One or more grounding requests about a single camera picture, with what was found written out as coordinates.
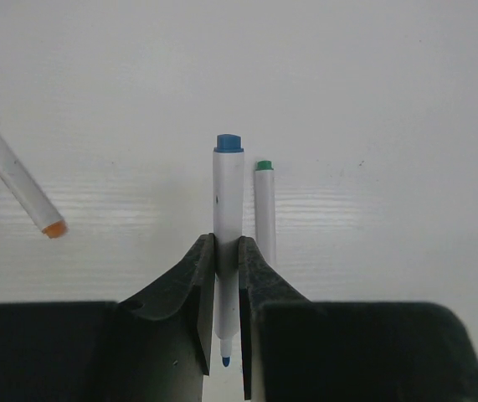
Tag blue marker pen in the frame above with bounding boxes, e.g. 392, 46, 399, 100
213, 134, 244, 368

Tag green marker pen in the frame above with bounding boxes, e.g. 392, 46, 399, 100
254, 160, 276, 267

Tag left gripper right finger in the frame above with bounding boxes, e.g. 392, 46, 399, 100
238, 237, 313, 401

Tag peach orange marker pen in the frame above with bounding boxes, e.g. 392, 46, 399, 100
0, 135, 68, 239

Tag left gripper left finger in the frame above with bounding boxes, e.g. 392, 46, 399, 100
115, 234, 215, 401

